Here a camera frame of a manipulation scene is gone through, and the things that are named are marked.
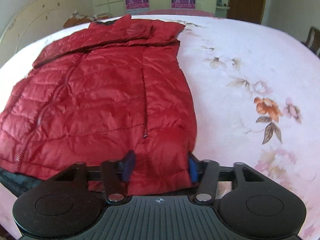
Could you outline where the orange striped folded cloth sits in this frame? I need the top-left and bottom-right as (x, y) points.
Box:
(63, 10), (112, 29)

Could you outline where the wooden chair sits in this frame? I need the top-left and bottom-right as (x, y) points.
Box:
(302, 27), (320, 57)

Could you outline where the white floral bed quilt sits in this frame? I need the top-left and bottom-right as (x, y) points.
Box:
(1, 15), (319, 239)

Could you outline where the brown wooden door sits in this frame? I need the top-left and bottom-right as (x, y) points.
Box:
(227, 0), (266, 24)

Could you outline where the pink bed sheet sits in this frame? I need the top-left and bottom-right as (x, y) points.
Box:
(139, 9), (215, 17)

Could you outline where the cream arched headboard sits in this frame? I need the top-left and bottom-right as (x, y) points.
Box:
(1, 0), (84, 61)

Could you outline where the red quilted puffer jacket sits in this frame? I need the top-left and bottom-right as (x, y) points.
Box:
(1, 15), (197, 195)

